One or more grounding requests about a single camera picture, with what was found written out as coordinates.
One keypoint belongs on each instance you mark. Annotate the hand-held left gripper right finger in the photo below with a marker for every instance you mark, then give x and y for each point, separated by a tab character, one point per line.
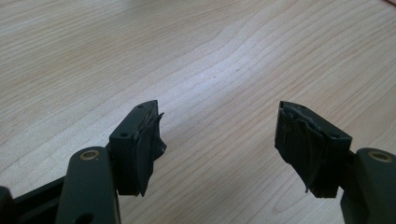
311	155

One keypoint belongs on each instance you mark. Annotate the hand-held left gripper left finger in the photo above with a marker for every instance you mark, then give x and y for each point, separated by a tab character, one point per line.
130	161

